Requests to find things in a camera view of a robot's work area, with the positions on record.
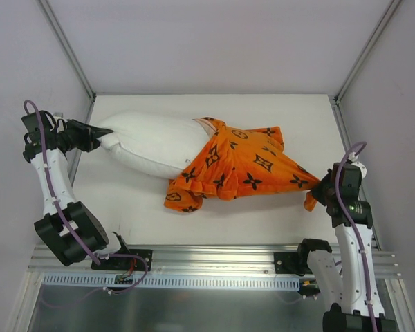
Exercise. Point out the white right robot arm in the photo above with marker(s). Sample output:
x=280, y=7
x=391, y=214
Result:
x=349, y=287

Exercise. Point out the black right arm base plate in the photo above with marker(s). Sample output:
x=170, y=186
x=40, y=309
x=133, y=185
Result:
x=290, y=263

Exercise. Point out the orange black patterned pillowcase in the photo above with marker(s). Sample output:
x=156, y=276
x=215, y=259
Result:
x=235, y=163

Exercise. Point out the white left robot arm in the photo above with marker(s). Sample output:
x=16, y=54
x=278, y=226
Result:
x=67, y=227

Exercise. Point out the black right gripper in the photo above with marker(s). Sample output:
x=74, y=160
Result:
x=326, y=189

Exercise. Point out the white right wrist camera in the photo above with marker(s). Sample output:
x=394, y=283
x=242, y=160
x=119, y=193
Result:
x=356, y=162

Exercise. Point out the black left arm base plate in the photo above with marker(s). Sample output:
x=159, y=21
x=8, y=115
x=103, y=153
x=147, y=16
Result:
x=126, y=260

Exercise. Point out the aluminium mounting rail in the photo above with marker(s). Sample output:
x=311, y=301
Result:
x=237, y=261

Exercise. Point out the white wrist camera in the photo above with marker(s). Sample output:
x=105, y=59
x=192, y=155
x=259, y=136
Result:
x=356, y=162
x=59, y=119

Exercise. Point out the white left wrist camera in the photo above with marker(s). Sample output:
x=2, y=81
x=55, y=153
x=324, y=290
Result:
x=59, y=119

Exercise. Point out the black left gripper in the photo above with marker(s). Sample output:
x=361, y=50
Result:
x=84, y=135

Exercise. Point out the white pillow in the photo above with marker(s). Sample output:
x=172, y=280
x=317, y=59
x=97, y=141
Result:
x=161, y=146

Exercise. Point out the left aluminium frame post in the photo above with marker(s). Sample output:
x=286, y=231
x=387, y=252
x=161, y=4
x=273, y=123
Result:
x=56, y=27

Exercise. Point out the right aluminium frame post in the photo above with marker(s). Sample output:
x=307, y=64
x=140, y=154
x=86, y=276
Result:
x=381, y=26

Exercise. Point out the aluminium frame post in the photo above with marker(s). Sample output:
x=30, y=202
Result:
x=56, y=27
x=381, y=26

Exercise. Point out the white slotted cable duct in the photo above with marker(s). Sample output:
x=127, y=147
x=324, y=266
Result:
x=173, y=281

